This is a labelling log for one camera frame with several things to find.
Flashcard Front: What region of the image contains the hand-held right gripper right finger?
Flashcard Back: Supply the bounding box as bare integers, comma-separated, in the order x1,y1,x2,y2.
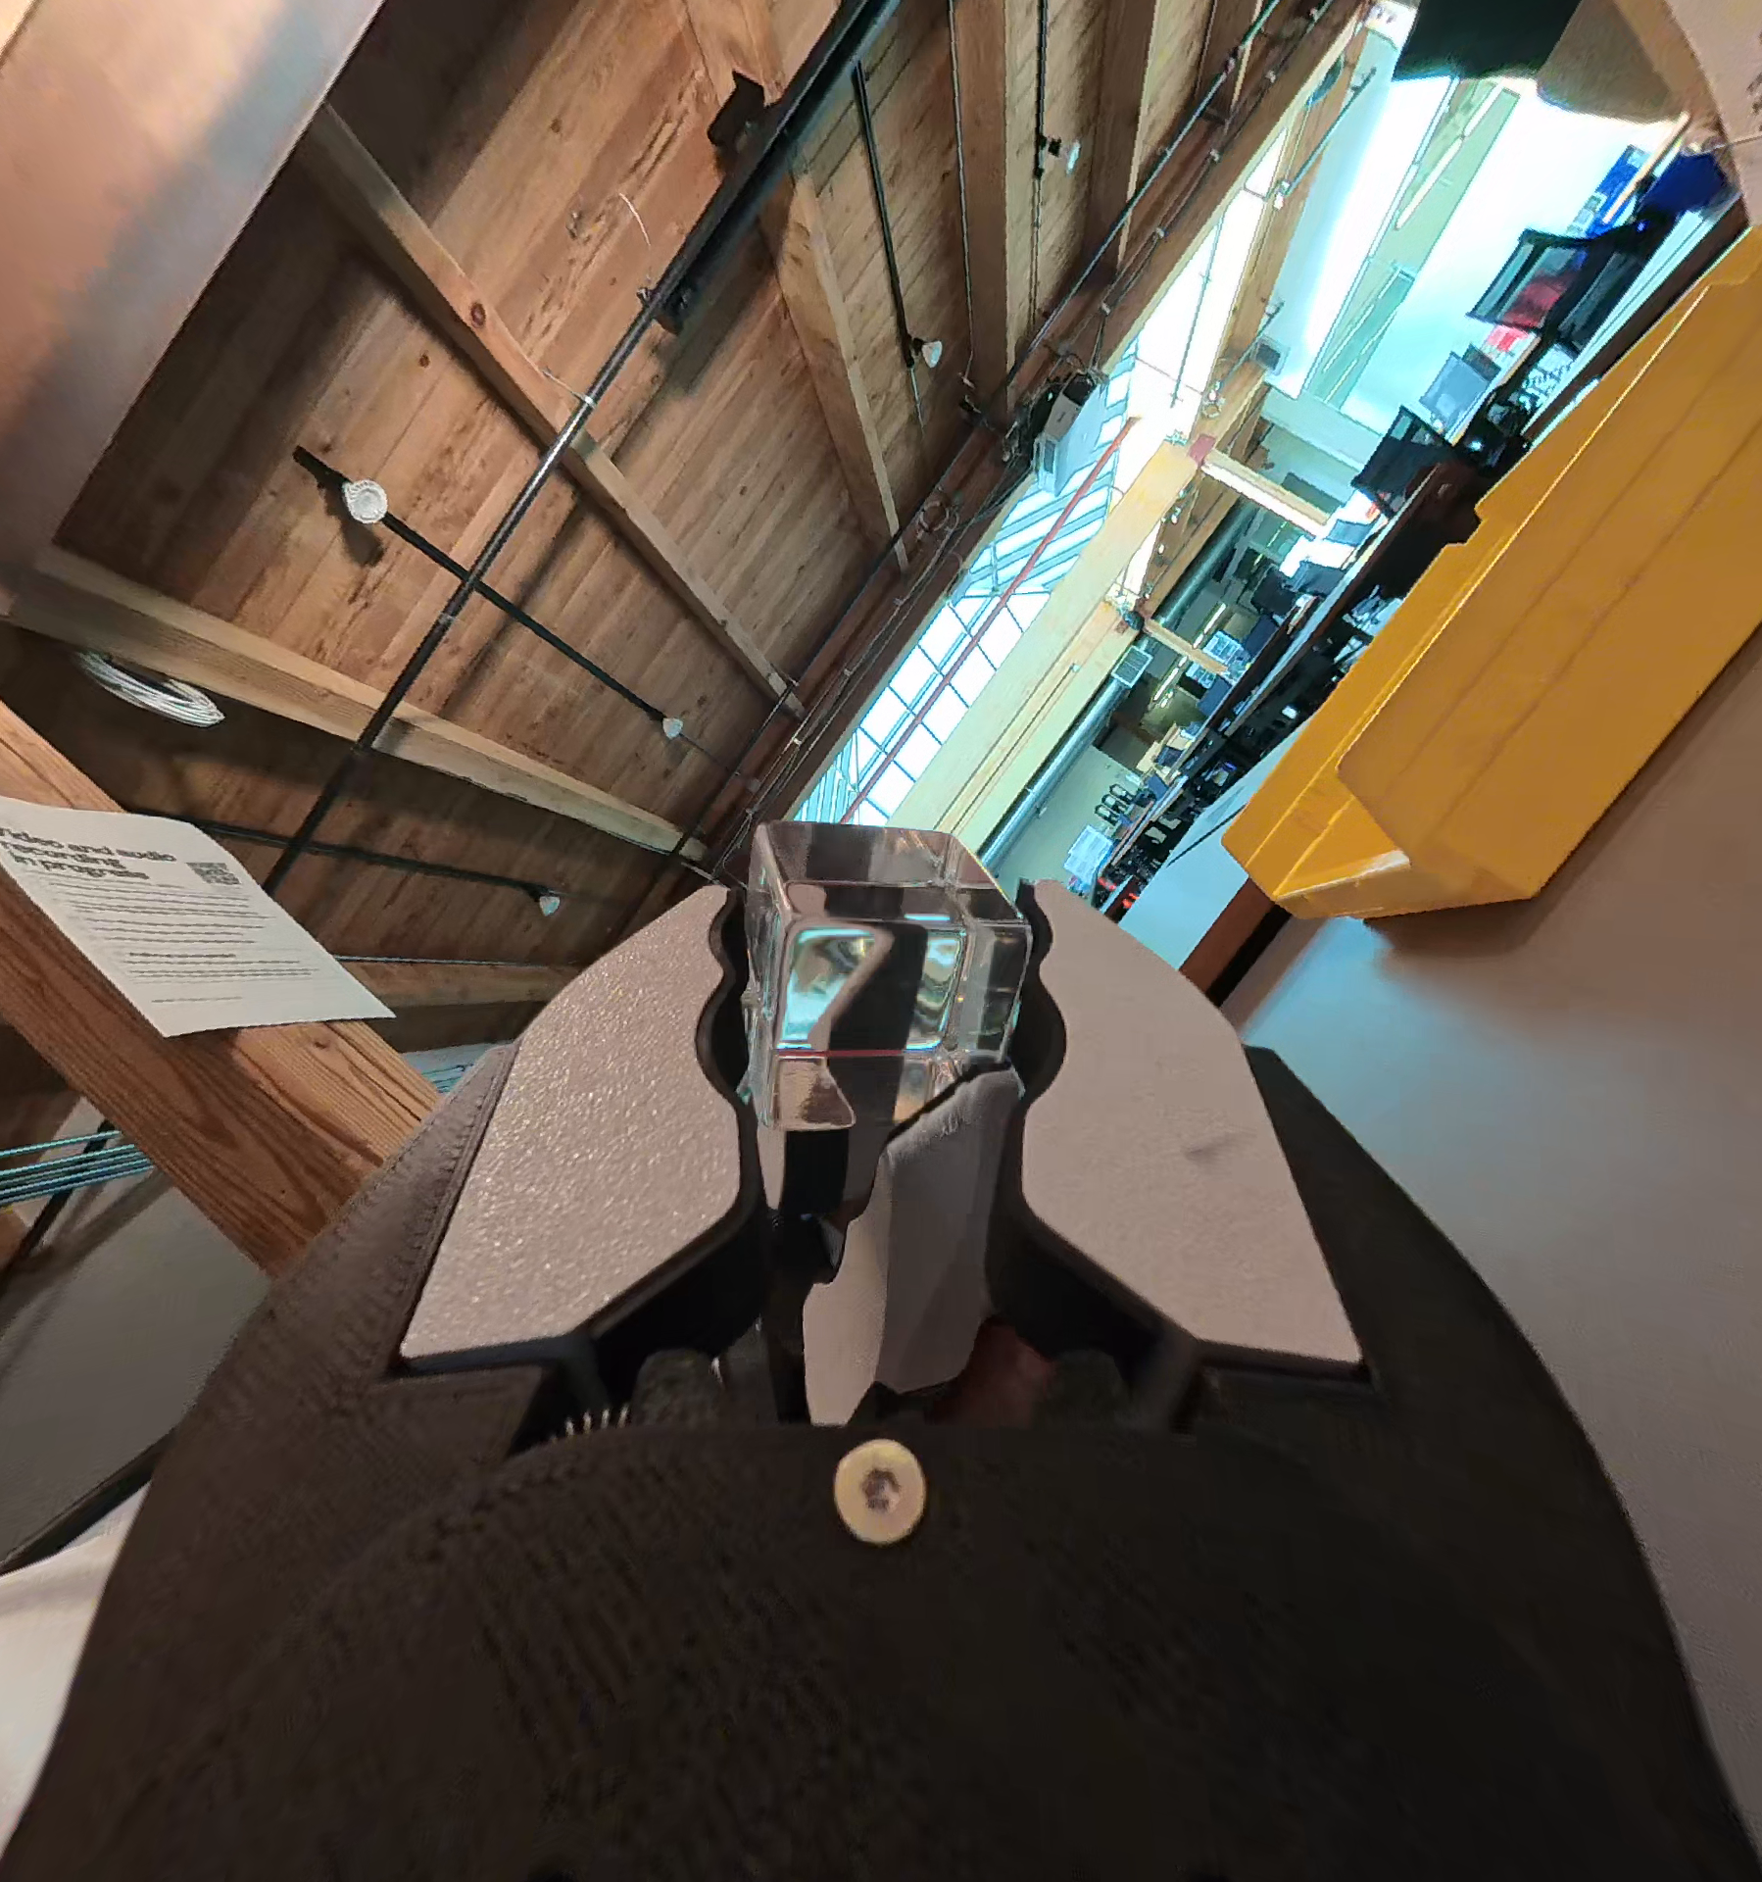
1010,884,1371,1385

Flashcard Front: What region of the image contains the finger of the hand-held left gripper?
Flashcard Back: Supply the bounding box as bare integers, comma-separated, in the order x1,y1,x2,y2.
801,1064,1032,1431

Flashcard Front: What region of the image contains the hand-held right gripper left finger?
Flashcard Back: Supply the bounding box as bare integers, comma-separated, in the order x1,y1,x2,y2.
399,887,768,1372

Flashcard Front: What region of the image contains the clear plastic piece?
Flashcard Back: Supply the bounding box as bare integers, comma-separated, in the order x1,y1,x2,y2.
736,820,1039,1136

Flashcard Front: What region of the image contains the yellow plastic bin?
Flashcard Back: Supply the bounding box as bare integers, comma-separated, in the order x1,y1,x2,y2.
1221,212,1762,923

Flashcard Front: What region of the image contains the person's left hand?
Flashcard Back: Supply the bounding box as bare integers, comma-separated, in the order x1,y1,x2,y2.
935,1323,1065,1434

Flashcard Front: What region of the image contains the wooden beam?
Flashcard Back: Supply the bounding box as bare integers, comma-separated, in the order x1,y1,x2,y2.
0,647,444,1274

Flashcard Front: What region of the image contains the white paper notice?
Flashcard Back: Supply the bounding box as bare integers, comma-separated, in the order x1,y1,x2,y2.
0,777,400,1041

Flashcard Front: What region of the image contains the printed instruction sheet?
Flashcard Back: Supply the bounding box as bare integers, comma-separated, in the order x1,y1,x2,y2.
1660,0,1762,137

